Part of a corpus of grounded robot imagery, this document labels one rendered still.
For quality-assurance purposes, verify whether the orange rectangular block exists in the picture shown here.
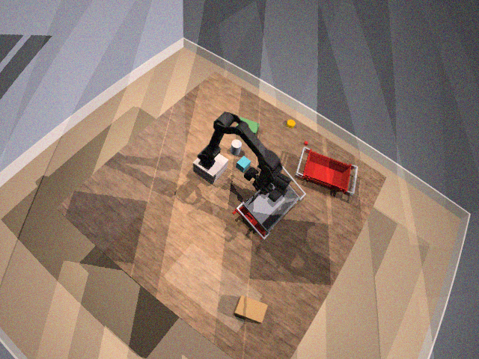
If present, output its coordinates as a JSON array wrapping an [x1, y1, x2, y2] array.
[[234, 295, 267, 324]]

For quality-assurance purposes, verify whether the teal cube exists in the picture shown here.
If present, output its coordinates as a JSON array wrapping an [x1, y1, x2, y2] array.
[[236, 156, 251, 172]]

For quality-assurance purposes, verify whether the green block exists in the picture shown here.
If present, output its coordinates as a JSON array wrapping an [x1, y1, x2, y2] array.
[[240, 117, 260, 135]]

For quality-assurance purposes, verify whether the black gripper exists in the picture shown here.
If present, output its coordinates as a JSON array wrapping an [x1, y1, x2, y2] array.
[[244, 168, 283, 202]]

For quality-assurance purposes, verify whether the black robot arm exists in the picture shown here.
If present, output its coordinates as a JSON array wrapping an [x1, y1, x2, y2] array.
[[197, 111, 291, 191]]

